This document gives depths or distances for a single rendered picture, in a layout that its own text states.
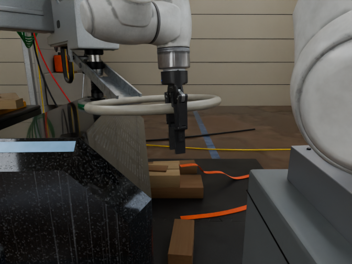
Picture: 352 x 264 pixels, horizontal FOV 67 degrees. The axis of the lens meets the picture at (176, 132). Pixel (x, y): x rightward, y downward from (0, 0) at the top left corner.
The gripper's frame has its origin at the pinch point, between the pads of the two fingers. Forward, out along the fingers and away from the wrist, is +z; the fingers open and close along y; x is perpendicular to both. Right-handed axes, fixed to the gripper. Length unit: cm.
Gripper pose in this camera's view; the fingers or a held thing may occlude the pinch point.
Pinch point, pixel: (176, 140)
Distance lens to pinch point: 78.1
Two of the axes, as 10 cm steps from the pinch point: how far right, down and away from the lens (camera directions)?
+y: -3.4, -1.9, 9.2
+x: -9.4, 1.1, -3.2
